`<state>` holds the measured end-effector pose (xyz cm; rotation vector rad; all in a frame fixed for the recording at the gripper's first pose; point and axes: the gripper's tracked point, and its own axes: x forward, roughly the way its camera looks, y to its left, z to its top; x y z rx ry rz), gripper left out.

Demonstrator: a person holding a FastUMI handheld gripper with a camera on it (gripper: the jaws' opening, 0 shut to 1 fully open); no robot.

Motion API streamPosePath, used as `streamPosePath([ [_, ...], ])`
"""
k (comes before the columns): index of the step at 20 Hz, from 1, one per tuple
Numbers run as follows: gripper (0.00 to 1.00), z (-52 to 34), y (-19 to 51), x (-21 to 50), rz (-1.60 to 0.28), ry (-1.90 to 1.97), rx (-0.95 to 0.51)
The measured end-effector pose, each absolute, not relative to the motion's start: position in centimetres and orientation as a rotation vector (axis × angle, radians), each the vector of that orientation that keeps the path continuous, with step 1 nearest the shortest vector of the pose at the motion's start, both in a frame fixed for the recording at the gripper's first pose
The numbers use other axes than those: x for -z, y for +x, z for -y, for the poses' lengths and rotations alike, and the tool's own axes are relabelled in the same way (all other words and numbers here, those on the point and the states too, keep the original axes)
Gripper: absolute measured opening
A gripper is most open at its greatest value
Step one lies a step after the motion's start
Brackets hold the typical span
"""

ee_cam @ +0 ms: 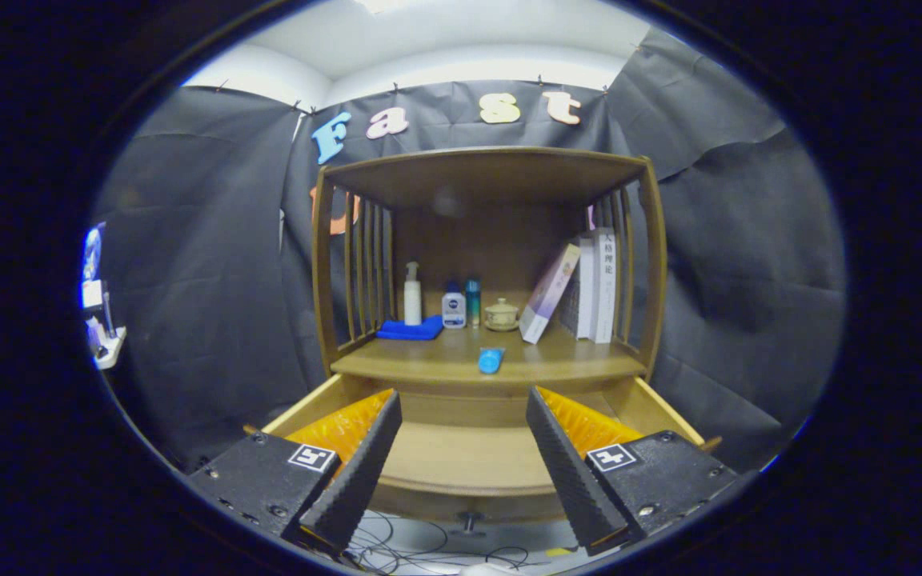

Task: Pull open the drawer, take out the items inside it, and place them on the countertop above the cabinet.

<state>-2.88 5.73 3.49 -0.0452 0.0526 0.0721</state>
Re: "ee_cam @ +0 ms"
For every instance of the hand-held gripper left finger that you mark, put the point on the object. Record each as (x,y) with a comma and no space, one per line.
(365,472)

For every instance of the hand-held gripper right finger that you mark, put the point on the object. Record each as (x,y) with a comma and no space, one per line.
(565,472)

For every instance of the wooden drawer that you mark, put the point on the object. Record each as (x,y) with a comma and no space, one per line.
(461,456)

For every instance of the blue white tube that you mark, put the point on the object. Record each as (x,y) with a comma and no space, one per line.
(491,362)

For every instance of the wooden countertop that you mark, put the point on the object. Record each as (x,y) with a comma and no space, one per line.
(429,360)

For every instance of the wooden cabinet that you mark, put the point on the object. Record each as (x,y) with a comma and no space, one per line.
(485,180)

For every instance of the yellow tape piece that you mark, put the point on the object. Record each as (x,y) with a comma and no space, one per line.
(559,551)

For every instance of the white round object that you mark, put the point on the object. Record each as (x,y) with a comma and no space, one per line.
(485,570)

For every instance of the blue folded cloth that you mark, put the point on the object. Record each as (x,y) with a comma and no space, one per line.
(409,329)

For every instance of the beige lidded teacup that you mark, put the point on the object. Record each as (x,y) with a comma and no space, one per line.
(501,316)

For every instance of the white pump bottle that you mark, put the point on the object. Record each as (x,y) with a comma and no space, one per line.
(413,308)

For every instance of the purple white book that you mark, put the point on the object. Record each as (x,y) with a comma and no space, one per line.
(547,296)

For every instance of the white blue-capped lotion bottle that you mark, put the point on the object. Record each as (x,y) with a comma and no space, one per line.
(454,312)

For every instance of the white book patterned cover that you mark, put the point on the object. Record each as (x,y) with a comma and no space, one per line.
(585,288)

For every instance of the teal spray can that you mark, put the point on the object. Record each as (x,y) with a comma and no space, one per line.
(473,304)

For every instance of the black backdrop cloth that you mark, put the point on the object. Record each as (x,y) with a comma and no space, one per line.
(213,280)

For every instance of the ceiling light panel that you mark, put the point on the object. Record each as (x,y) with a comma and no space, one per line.
(389,5)

